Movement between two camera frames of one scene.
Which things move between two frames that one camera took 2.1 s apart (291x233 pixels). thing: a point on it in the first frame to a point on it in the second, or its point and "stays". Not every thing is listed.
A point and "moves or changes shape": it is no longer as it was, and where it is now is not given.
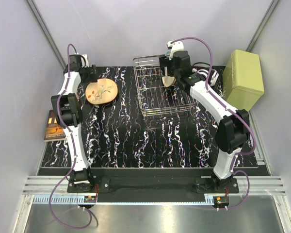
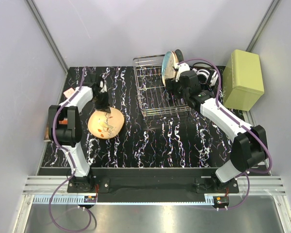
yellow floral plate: x=104 y=91 moves or changes shape
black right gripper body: x=165 y=61 to x=171 y=84
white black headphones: x=214 y=74 stays
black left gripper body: x=93 y=73 to x=102 y=104
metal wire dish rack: x=154 y=98 stays
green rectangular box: x=243 y=81 stays
